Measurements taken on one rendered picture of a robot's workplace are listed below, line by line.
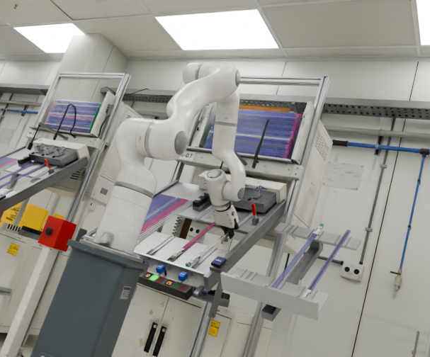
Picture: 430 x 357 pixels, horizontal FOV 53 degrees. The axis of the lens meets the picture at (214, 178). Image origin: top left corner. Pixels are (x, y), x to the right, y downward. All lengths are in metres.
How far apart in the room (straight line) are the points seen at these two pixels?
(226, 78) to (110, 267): 0.74
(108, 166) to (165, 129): 1.91
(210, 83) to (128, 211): 0.53
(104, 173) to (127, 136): 1.82
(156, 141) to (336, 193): 2.58
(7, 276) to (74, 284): 1.69
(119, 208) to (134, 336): 1.05
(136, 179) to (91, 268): 0.27
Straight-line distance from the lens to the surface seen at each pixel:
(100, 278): 1.21
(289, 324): 1.64
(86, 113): 3.16
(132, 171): 1.26
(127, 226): 1.24
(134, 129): 1.31
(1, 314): 2.92
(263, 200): 2.05
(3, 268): 2.95
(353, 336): 3.44
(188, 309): 2.02
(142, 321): 2.16
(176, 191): 2.38
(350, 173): 3.70
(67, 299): 1.24
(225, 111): 1.69
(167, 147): 1.25
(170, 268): 1.73
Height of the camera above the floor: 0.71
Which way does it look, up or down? 13 degrees up
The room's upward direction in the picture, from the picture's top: 18 degrees clockwise
